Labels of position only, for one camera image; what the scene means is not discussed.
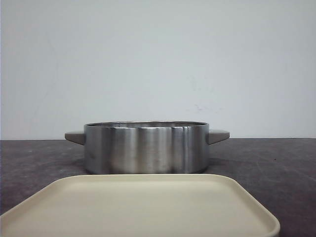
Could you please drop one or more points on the stainless steel steamer pot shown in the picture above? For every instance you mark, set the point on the stainless steel steamer pot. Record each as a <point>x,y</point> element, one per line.
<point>146,147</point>

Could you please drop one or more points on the beige square tray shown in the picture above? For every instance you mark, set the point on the beige square tray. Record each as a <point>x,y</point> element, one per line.
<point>152,205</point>

